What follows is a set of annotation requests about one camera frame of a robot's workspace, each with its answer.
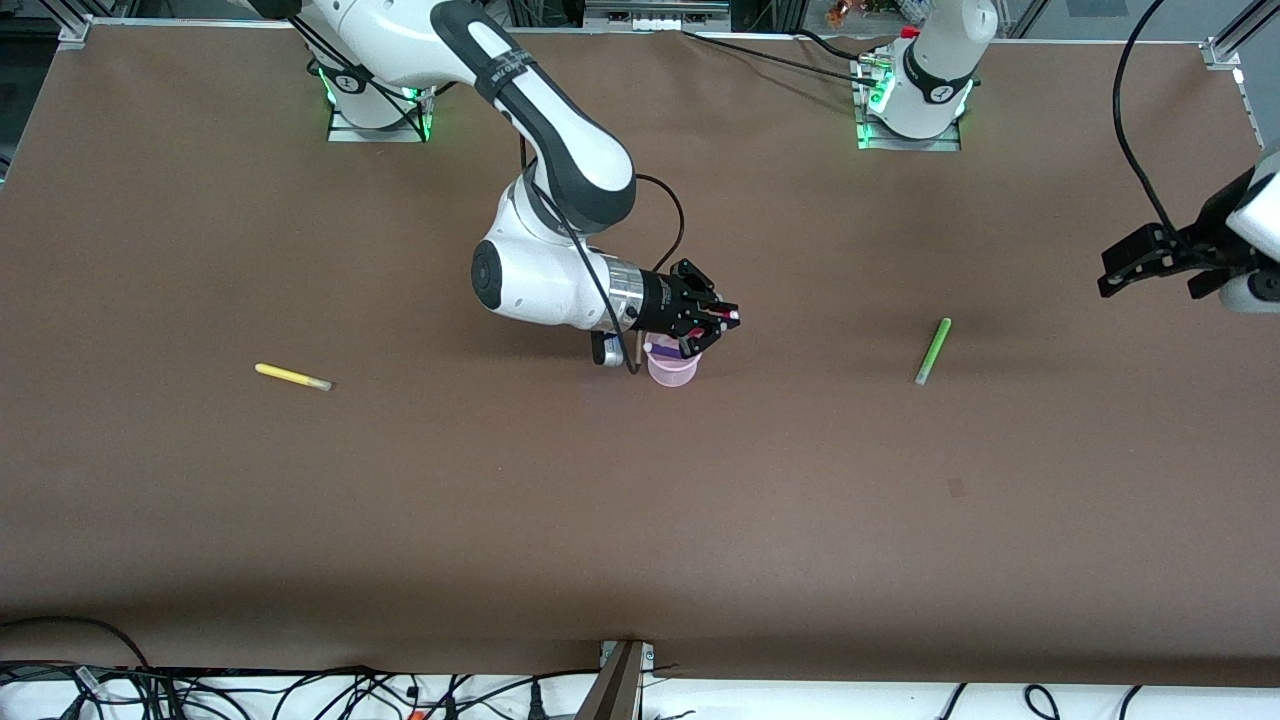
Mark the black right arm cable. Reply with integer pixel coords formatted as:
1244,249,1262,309
518,130,687,377

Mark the black cable along table edge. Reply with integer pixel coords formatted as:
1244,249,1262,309
150,662,601,691

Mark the brown support beam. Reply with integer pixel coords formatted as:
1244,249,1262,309
576,642,646,720

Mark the green highlighter marker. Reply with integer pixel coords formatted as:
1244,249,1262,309
914,317,953,387

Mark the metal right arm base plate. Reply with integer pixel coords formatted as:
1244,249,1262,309
328,85,433,143

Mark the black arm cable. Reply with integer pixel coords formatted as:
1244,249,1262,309
1112,0,1206,251
518,130,687,377

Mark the thin black table cable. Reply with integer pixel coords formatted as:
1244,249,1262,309
683,30,881,83

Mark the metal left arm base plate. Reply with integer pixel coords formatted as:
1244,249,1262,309
855,55,963,151

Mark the grey device box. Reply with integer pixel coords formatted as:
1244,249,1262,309
583,0,733,33

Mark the pink pen holder cup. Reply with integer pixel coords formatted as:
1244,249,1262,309
647,340,701,388

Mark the black looping floor cable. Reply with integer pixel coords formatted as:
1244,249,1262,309
0,615,151,669

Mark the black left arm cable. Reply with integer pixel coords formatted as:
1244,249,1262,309
1112,0,1206,251

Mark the yellow highlighter marker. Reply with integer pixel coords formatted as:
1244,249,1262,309
254,362,333,392

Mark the aluminium frame rail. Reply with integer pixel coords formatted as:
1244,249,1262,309
1232,68,1263,151

